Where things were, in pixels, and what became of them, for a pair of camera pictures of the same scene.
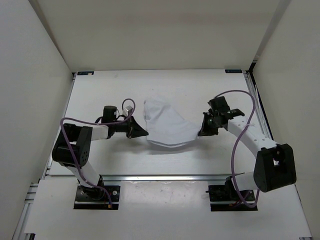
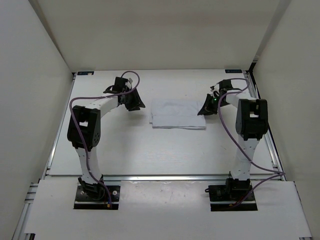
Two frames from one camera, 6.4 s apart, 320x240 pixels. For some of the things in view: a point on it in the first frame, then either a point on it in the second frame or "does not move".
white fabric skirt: (165, 126) to (176, 113)
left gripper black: (133, 129) to (137, 102)
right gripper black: (205, 130) to (207, 109)
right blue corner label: (233, 71) does not move
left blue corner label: (85, 73) does not move
